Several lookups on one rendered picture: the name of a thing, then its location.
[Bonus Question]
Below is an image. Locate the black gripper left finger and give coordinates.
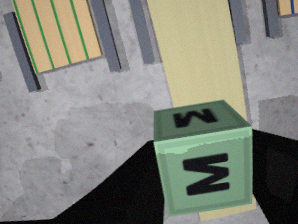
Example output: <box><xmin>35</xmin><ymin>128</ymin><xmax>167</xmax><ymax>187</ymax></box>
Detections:
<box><xmin>0</xmin><ymin>140</ymin><xmax>165</xmax><ymax>224</ymax></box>

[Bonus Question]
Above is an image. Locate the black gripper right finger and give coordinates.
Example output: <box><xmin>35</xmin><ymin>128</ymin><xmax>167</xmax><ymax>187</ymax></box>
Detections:
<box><xmin>251</xmin><ymin>129</ymin><xmax>298</xmax><ymax>224</ymax></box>

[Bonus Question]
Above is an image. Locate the pale yellow strip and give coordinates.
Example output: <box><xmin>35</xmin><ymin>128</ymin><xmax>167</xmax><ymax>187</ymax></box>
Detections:
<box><xmin>146</xmin><ymin>0</ymin><xmax>257</xmax><ymax>221</ymax></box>

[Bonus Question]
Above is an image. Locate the green letter block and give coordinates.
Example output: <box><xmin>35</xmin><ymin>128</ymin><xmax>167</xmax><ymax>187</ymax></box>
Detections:
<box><xmin>153</xmin><ymin>99</ymin><xmax>253</xmax><ymax>217</ymax></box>

